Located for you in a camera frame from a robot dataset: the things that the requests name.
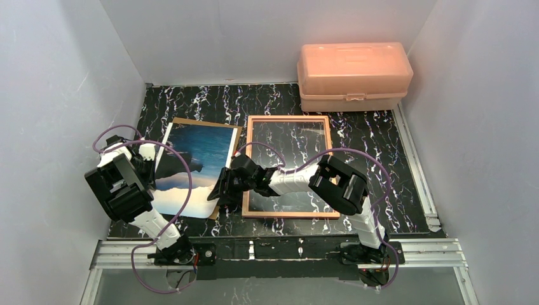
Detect blue sky landscape photo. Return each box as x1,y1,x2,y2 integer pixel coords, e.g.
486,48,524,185
153,118,242,220

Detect pink wooden picture frame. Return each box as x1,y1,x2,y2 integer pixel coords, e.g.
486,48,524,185
236,115,340,219

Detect brown cardboard backing board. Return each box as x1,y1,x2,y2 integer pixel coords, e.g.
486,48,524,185
167,118,241,219

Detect clear acrylic sheet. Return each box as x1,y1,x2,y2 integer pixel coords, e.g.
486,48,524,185
249,120,333,214

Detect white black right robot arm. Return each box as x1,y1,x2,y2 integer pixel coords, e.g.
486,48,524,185
207,154,388,264

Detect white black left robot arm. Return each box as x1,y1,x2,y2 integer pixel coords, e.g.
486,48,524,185
85,136,195,264

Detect pink plastic storage box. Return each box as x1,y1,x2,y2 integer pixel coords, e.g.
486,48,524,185
297,42,414,112

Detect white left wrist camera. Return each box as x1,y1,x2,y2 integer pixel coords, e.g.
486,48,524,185
139,143,156,161

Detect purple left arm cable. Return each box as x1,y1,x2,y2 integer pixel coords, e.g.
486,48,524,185
92,124,194,294

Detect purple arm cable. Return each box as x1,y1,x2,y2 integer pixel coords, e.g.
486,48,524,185
92,124,194,294
233,141,400,290

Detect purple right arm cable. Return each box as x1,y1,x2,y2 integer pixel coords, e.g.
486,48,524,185
233,141,400,290

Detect aluminium mounting rail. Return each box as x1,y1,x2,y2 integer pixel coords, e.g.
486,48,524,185
90,236,468,269

